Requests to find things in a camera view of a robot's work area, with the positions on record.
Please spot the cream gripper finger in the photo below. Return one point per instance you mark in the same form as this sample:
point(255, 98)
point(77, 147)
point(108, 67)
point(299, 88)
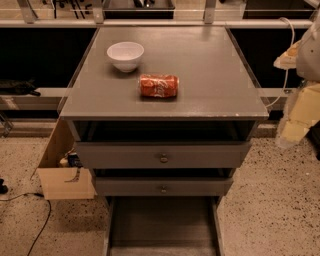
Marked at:
point(301, 112)
point(287, 60)

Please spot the red coke can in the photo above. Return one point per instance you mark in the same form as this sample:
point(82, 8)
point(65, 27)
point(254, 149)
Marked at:
point(158, 86)

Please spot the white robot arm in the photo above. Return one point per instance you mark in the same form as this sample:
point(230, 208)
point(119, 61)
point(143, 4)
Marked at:
point(308, 59)

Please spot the grey drawer cabinet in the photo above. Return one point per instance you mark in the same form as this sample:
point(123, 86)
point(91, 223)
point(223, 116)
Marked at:
point(163, 111)

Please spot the grey open bottom drawer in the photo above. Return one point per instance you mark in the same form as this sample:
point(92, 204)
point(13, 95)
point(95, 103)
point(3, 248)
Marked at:
point(163, 226)

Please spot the grey middle drawer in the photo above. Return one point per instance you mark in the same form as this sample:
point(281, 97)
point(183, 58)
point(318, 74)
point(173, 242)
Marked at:
point(114, 186)

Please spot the grey top drawer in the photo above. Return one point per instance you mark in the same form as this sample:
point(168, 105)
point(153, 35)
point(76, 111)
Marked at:
point(103, 155)

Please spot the white ceramic bowl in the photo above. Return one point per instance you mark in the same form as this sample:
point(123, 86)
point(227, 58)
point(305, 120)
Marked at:
point(125, 56)

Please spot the wooden side box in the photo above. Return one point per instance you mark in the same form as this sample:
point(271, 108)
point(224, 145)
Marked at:
point(58, 180)

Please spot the black object on shelf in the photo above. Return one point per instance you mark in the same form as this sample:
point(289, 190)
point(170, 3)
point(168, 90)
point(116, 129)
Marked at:
point(18, 87)

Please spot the grey metal rail frame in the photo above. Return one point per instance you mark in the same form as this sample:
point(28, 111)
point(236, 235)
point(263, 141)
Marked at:
point(33, 13)

